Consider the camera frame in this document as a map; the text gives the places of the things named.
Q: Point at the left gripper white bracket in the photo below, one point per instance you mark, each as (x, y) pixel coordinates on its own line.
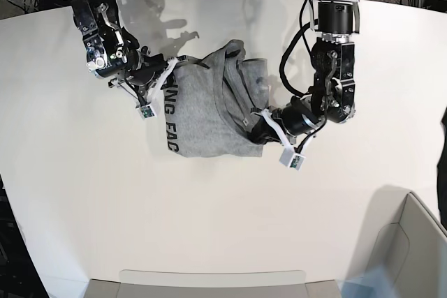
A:
(295, 119)

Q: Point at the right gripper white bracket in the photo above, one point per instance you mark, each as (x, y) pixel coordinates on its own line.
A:
(143, 75)

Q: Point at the grey T-shirt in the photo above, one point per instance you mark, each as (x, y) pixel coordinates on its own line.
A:
(208, 106)

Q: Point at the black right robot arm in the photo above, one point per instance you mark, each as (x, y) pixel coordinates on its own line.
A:
(109, 45)

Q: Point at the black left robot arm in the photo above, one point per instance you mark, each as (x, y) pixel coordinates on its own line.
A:
(331, 96)

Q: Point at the dark object right edge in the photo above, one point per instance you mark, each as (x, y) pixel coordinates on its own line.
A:
(442, 177)

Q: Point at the blue cloth corner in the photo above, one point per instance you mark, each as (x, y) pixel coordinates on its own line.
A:
(370, 282)

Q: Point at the grey bin right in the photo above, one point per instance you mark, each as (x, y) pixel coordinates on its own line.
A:
(411, 254)

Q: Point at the grey bin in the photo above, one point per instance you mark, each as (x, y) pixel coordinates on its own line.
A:
(411, 254)
(133, 283)

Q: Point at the grey bin front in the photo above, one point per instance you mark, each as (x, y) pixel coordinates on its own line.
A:
(133, 283)

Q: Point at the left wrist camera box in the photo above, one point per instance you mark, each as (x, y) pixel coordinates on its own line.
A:
(292, 159)

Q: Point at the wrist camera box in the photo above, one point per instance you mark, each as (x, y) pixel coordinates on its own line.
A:
(292, 159)
(147, 111)

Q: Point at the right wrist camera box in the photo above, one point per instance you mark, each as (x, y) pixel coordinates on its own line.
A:
(147, 111)

